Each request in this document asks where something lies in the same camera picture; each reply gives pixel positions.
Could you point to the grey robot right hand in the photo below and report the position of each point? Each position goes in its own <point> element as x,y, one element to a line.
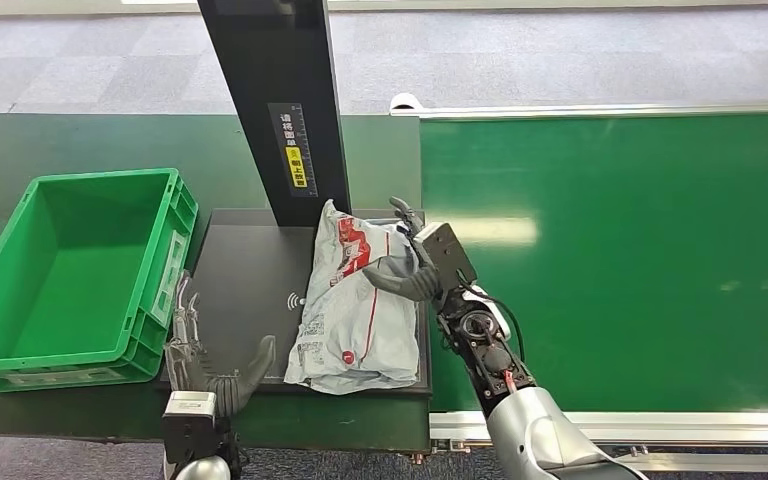
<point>414,285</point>

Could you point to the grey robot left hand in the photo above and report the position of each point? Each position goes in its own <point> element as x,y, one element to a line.
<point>188,364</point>

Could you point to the grey package with red print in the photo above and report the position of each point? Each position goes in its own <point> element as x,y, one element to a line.
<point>351,331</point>

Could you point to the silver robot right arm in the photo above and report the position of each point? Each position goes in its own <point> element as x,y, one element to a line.
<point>536,430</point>

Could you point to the black inbound scanner machine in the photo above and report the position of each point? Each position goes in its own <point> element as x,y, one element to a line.
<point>251,278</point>

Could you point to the white conveyor roller cap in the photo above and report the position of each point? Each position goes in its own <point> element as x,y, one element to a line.
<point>404,102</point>

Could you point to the green conveyor belt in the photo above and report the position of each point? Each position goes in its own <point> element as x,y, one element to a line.
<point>656,232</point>

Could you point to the green plastic crate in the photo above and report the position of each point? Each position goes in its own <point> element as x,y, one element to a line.
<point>72,278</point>

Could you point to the black and yellow sticker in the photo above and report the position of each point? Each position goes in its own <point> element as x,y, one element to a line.
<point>293,152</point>

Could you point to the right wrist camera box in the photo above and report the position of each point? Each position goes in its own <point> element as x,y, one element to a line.
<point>447,255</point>

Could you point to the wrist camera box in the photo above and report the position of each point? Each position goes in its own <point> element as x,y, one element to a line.
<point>188,424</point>
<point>447,255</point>

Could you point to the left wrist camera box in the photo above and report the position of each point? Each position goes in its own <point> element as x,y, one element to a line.
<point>188,424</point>

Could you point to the aluminium conveyor frame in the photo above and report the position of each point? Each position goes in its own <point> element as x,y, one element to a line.
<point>689,425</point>

